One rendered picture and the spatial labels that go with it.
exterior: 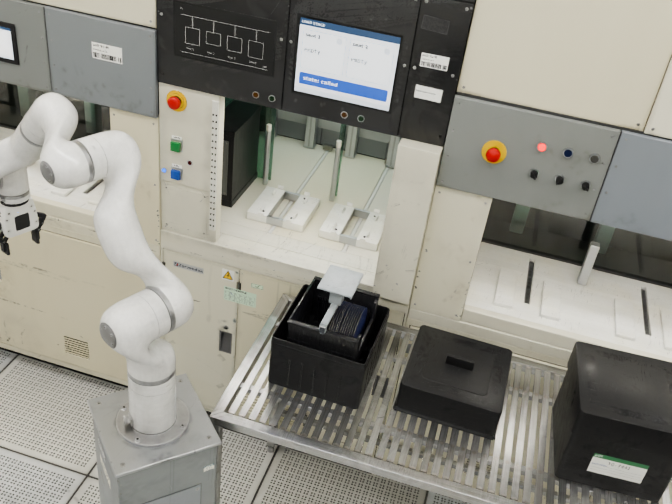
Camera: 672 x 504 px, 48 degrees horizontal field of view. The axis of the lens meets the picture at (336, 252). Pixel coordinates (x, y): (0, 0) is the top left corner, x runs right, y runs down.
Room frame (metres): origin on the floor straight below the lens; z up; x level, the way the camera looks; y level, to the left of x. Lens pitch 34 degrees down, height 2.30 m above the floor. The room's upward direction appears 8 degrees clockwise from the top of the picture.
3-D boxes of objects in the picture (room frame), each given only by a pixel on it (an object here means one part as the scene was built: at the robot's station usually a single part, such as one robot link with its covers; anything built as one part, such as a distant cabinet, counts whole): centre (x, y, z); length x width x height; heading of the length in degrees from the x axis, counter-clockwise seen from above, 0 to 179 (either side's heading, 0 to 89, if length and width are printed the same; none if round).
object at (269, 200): (2.35, 0.21, 0.89); 0.22 x 0.21 x 0.04; 168
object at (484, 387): (1.65, -0.40, 0.83); 0.29 x 0.29 x 0.13; 77
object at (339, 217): (2.30, -0.06, 0.89); 0.22 x 0.21 x 0.04; 168
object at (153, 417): (1.38, 0.42, 0.85); 0.19 x 0.19 x 0.18
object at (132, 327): (1.36, 0.44, 1.07); 0.19 x 0.12 x 0.24; 143
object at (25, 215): (1.74, 0.90, 1.12); 0.10 x 0.07 x 0.11; 143
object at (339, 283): (1.69, -0.02, 0.93); 0.24 x 0.20 x 0.32; 167
